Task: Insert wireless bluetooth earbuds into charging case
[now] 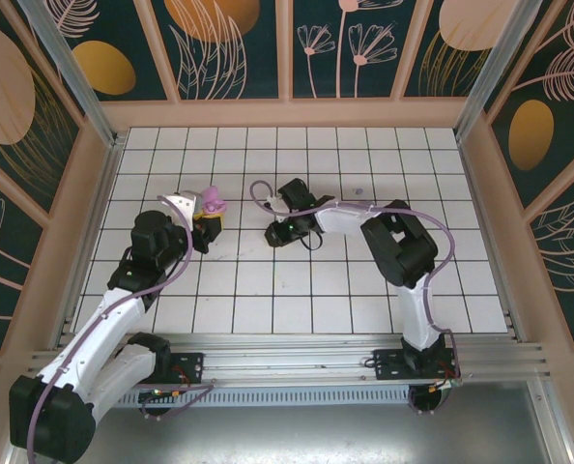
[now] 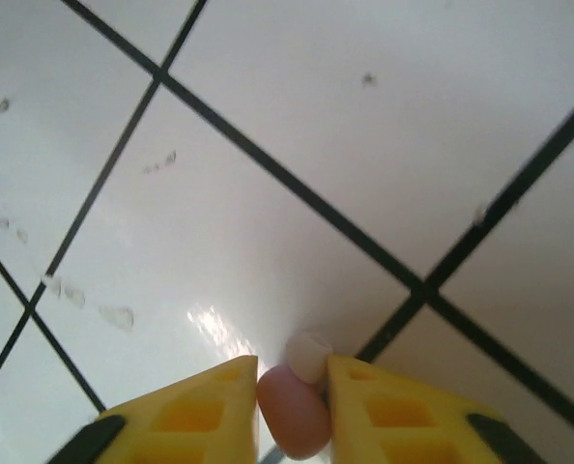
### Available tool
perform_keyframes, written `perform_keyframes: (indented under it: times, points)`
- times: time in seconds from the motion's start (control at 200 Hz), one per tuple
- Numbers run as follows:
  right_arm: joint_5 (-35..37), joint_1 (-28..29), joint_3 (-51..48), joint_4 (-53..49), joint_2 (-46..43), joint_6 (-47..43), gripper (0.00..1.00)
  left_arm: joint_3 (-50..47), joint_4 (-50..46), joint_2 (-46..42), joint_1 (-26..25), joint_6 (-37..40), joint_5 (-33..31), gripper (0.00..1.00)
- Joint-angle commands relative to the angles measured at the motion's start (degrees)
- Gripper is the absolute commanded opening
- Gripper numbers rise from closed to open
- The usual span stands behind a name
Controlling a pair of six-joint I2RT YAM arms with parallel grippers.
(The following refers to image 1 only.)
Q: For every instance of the grey metal sheet panel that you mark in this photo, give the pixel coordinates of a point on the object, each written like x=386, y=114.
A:
x=287, y=435

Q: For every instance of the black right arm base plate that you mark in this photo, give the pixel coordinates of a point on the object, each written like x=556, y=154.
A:
x=388, y=365

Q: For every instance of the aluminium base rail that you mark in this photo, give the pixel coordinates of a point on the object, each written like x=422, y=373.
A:
x=287, y=357

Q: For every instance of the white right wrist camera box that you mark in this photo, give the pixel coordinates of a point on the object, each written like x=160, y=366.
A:
x=269, y=198

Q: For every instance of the aluminium corner post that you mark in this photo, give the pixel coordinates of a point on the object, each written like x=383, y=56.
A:
x=77, y=82
x=492, y=72

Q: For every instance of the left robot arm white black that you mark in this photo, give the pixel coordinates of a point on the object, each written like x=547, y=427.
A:
x=98, y=333

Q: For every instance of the black controller module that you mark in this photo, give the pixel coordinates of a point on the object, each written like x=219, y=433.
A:
x=156, y=408
x=427, y=401

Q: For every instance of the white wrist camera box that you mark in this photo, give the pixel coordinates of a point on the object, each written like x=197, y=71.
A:
x=269, y=198
x=183, y=203

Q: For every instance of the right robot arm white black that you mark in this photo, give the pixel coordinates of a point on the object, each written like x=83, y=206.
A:
x=403, y=246

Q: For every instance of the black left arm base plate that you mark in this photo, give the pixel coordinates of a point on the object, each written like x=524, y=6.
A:
x=190, y=367

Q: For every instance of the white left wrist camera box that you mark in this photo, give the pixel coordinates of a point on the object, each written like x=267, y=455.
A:
x=183, y=203

